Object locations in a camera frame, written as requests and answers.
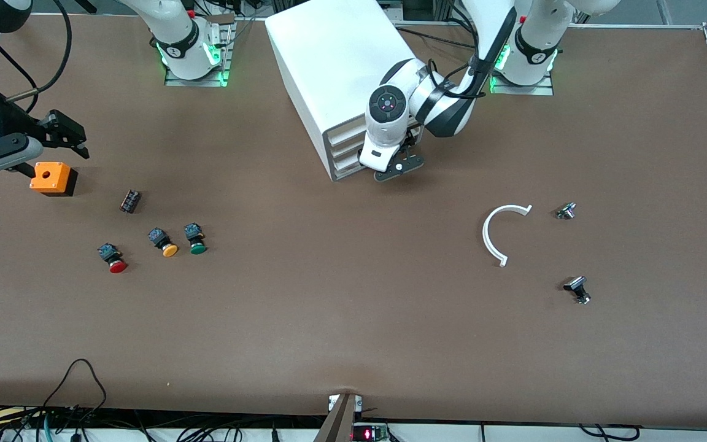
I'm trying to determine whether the white drawer cabinet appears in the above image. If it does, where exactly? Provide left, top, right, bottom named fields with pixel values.
left=265, top=0, right=434, bottom=183

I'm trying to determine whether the green mushroom push button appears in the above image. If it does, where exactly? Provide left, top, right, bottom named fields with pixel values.
left=183, top=222, right=208, bottom=255

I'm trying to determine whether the device with red display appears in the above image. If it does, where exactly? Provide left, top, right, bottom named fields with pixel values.
left=351, top=424, right=389, bottom=442

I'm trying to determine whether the white semicircular plastic bracket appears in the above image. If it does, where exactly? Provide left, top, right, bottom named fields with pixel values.
left=482, top=204, right=533, bottom=268

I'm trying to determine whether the tangled black cable bundle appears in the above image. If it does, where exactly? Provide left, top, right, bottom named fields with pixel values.
left=0, top=404, right=330, bottom=442

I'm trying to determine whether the black metal key switch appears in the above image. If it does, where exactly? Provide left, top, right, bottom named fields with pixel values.
left=563, top=276, right=592, bottom=305

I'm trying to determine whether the looped black cable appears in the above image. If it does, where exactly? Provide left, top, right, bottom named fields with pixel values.
left=41, top=359, right=109, bottom=424

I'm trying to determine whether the yellow mushroom push button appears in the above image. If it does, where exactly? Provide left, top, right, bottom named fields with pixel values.
left=147, top=227, right=179, bottom=258

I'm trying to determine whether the small silver metal bracket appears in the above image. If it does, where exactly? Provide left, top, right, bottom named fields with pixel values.
left=328, top=395, right=364, bottom=413

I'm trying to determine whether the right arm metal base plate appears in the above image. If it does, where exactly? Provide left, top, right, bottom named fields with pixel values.
left=164, top=15, right=234, bottom=88

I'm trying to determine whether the white closed cabinet drawer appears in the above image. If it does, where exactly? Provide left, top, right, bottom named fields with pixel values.
left=326, top=117, right=368, bottom=148
left=329, top=132, right=366, bottom=165

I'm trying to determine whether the white pull-out cabinet drawer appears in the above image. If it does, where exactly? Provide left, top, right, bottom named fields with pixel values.
left=333, top=147, right=385, bottom=182

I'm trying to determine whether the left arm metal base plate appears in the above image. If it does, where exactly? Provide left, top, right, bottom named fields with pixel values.
left=490, top=31, right=555, bottom=96

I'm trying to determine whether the red mushroom push button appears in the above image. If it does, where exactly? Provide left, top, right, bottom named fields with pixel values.
left=97, top=242, right=128, bottom=274

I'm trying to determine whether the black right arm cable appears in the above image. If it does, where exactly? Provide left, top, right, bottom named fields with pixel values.
left=0, top=0, right=73, bottom=114

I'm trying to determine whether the black cable on table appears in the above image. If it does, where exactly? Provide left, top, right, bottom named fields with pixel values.
left=393, top=25, right=477, bottom=53

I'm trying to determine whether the orange button enclosure box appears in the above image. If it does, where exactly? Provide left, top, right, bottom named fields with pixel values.
left=29, top=161, right=79, bottom=197

